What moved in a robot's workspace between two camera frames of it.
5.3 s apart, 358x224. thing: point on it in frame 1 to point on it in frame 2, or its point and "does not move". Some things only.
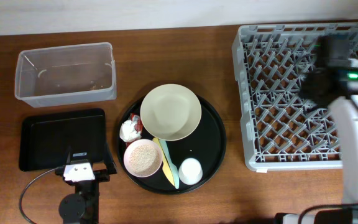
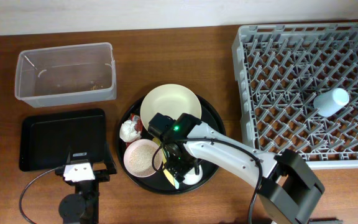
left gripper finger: [68, 156] does not move
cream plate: [171, 112] does not move
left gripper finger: [109, 160] does not move
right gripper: [306, 85] to [175, 169]
